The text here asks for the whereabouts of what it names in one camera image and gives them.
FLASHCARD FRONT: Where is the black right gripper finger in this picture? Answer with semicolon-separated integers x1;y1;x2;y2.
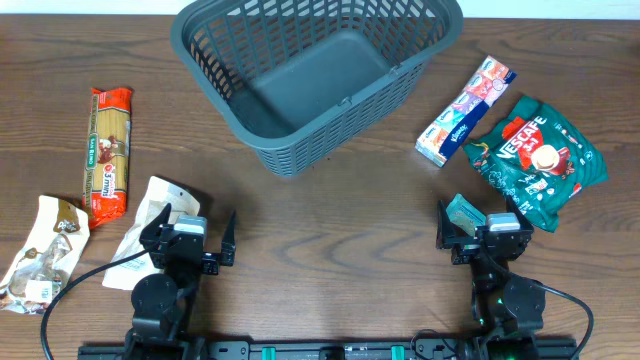
505;196;533;234
436;200;457;249

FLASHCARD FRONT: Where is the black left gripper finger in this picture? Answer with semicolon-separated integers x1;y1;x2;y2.
220;212;236;266
139;204;172;249

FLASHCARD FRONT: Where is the teal wet wipes packet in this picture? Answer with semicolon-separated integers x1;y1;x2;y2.
446;194;486;236

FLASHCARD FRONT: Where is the beige paper pouch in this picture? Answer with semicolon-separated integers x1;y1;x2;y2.
102;176;200;291

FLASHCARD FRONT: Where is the orange spaghetti packet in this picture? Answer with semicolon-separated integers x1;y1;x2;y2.
82;87;133;228

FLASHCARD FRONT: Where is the green Nescafe coffee bag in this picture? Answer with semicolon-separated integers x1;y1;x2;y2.
463;96;608;232

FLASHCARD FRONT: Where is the Kleenex tissue multipack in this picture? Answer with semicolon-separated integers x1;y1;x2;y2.
415;56;517;167

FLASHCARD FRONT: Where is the grey plastic laundry basket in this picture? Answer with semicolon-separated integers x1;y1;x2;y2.
170;0;463;177

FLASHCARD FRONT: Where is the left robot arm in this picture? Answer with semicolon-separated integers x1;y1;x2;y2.
119;205;236;360

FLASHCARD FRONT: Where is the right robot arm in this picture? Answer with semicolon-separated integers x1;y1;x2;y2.
436;199;546;359

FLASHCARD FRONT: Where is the beige snack bag brown label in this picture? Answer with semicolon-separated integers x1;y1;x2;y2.
1;195;90;315

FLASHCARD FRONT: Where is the black mounting rail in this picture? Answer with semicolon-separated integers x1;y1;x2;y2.
77;337;577;360

